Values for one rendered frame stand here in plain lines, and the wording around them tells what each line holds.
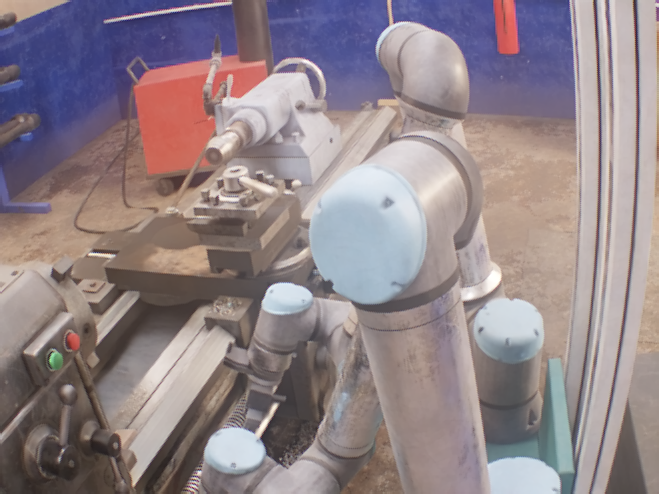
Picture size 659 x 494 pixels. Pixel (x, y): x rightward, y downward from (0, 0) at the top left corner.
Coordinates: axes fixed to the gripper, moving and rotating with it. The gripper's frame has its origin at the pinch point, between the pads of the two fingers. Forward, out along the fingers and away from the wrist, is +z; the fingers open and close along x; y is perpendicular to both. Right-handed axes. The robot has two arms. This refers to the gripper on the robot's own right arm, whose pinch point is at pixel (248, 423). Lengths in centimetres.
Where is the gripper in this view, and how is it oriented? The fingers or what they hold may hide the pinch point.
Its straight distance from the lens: 168.2
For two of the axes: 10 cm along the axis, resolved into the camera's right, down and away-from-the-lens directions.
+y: 9.5, 2.8, 1.1
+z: -3.0, 9.0, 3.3
